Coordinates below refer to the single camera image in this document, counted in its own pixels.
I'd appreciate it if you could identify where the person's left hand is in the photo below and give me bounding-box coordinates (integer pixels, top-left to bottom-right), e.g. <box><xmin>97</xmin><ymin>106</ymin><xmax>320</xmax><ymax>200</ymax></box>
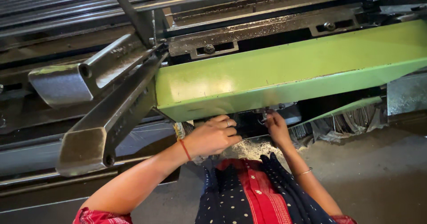
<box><xmin>183</xmin><ymin>115</ymin><xmax>243</xmax><ymax>157</ymax></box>

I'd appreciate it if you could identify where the person's right hand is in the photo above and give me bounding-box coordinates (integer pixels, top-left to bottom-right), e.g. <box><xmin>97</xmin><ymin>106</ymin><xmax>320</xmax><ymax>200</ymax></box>
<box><xmin>265</xmin><ymin>110</ymin><xmax>294</xmax><ymax>148</ymax></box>

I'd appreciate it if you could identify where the metal bolt fitting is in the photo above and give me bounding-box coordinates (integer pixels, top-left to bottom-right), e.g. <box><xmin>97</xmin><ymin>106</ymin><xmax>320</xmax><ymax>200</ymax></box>
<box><xmin>253</xmin><ymin>102</ymin><xmax>297</xmax><ymax>122</ymax></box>

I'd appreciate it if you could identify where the green metal machine cover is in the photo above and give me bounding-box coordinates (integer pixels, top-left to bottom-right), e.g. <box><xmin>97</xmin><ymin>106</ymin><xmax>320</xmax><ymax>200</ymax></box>
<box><xmin>155</xmin><ymin>19</ymin><xmax>427</xmax><ymax>123</ymax></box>

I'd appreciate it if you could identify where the silver bangle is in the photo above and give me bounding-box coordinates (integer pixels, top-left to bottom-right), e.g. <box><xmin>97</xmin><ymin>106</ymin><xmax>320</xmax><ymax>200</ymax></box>
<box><xmin>295</xmin><ymin>167</ymin><xmax>313</xmax><ymax>178</ymax></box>

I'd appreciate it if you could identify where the bundle of metal needles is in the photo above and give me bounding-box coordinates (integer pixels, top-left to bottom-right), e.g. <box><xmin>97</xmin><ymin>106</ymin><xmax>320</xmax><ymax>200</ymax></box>
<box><xmin>290</xmin><ymin>105</ymin><xmax>377</xmax><ymax>140</ymax></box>

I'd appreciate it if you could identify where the crumpled plastic sheet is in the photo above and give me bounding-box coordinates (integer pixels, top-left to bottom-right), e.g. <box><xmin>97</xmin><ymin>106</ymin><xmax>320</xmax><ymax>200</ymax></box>
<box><xmin>307</xmin><ymin>104</ymin><xmax>389</xmax><ymax>144</ymax></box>

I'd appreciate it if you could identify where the person's navy dotted red clothing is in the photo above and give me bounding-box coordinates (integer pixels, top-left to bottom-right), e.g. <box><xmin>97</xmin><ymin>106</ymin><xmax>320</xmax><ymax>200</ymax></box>
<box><xmin>73</xmin><ymin>152</ymin><xmax>357</xmax><ymax>224</ymax></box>

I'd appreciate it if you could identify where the red thread wristband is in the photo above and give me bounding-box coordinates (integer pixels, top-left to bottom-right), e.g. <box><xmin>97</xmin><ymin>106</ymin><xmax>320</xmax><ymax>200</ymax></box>
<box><xmin>178</xmin><ymin>139</ymin><xmax>192</xmax><ymax>162</ymax></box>

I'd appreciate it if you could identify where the dark machine bed with rails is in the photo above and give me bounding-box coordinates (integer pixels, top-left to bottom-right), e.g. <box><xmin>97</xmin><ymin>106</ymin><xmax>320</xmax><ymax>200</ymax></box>
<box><xmin>0</xmin><ymin>0</ymin><xmax>427</xmax><ymax>214</ymax></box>

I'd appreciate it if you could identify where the grey metal side plate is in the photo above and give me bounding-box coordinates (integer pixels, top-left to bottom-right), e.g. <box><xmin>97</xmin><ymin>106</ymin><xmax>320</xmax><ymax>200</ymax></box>
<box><xmin>387</xmin><ymin>73</ymin><xmax>427</xmax><ymax>116</ymax></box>

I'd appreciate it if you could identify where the long grey steel bar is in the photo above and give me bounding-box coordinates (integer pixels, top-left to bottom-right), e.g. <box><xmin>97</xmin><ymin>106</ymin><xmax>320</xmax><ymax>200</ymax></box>
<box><xmin>56</xmin><ymin>49</ymin><xmax>169</xmax><ymax>177</ymax></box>

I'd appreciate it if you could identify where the short grey steel bar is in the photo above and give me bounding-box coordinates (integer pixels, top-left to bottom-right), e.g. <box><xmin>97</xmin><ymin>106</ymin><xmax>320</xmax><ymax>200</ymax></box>
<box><xmin>28</xmin><ymin>34</ymin><xmax>157</xmax><ymax>109</ymax></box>

